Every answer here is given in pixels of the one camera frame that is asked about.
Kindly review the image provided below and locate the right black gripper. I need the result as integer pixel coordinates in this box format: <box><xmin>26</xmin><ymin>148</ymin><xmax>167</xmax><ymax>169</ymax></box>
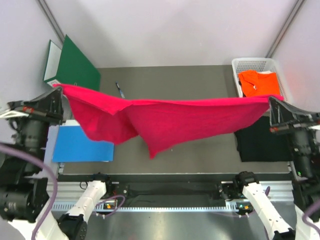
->
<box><xmin>268</xmin><ymin>94</ymin><xmax>320</xmax><ymax>176</ymax></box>

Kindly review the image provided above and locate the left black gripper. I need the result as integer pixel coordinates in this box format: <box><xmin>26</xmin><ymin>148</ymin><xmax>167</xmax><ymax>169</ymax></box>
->
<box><xmin>2</xmin><ymin>84</ymin><xmax>66</xmax><ymax>170</ymax></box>

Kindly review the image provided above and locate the pink red t shirt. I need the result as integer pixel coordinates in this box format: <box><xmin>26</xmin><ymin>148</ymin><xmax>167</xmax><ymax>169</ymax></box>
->
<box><xmin>61</xmin><ymin>84</ymin><xmax>270</xmax><ymax>158</ymax></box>

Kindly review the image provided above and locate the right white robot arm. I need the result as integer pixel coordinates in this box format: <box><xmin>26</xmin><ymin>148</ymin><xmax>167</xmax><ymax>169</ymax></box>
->
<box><xmin>233</xmin><ymin>96</ymin><xmax>320</xmax><ymax>240</ymax></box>

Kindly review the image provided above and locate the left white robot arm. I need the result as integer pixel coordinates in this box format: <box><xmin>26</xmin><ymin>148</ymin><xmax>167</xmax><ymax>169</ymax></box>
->
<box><xmin>0</xmin><ymin>86</ymin><xmax>114</xmax><ymax>240</ymax></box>

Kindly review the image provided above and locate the black folded t shirt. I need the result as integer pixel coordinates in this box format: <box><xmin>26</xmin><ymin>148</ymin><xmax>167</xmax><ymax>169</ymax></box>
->
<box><xmin>234</xmin><ymin>116</ymin><xmax>291</xmax><ymax>162</ymax></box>

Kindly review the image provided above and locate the green lever arch binder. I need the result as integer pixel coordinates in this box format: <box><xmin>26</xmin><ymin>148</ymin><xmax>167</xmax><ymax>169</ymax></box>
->
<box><xmin>43</xmin><ymin>36</ymin><xmax>101</xmax><ymax>91</ymax></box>

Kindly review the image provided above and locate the orange t shirt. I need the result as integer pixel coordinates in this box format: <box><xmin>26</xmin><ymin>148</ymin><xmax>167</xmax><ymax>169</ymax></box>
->
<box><xmin>238</xmin><ymin>70</ymin><xmax>281</xmax><ymax>97</ymax></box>

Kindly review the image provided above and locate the blue paper folder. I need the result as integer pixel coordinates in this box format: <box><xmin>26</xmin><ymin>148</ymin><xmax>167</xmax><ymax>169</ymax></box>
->
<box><xmin>52</xmin><ymin>120</ymin><xmax>114</xmax><ymax>163</ymax></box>

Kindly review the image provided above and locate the white plastic basket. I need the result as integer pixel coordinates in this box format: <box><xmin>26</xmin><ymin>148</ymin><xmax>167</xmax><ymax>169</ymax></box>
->
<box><xmin>231</xmin><ymin>57</ymin><xmax>293</xmax><ymax>103</ymax></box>

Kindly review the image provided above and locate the blue pen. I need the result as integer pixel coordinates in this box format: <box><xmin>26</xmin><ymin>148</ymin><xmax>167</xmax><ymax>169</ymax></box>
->
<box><xmin>115</xmin><ymin>82</ymin><xmax>125</xmax><ymax>99</ymax></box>

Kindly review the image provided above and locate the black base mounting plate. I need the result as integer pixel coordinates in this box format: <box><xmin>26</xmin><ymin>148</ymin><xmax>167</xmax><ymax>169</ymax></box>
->
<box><xmin>55</xmin><ymin>173</ymin><xmax>293</xmax><ymax>208</ymax></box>

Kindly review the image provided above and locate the aluminium rail frame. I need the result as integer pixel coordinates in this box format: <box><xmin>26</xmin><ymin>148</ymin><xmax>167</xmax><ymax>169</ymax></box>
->
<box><xmin>50</xmin><ymin>166</ymin><xmax>296</xmax><ymax>240</ymax></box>

